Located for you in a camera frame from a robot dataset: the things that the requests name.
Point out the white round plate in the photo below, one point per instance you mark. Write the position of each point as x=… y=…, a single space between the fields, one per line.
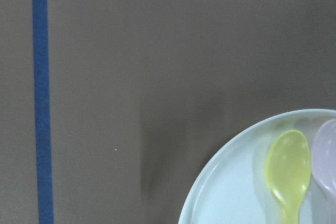
x=231 y=187

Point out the yellow plastic spoon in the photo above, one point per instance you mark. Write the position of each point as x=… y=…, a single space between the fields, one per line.
x=288 y=172

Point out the pink plastic spoon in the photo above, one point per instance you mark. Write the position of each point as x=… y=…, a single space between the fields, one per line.
x=323 y=158

